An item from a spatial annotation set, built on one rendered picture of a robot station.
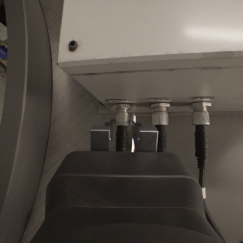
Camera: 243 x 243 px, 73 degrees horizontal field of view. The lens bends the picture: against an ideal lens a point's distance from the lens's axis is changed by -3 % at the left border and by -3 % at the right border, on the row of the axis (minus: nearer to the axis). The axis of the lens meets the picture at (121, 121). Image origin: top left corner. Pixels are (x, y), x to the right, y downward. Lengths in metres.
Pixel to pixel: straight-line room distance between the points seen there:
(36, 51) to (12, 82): 0.05
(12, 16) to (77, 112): 0.14
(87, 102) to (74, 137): 0.04
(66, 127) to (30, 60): 0.08
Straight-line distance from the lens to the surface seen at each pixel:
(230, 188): 0.21
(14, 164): 0.20
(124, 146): 0.16
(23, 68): 0.21
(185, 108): 0.19
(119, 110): 0.16
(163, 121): 0.16
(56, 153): 0.22
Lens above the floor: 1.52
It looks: 2 degrees down
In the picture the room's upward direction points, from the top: 48 degrees clockwise
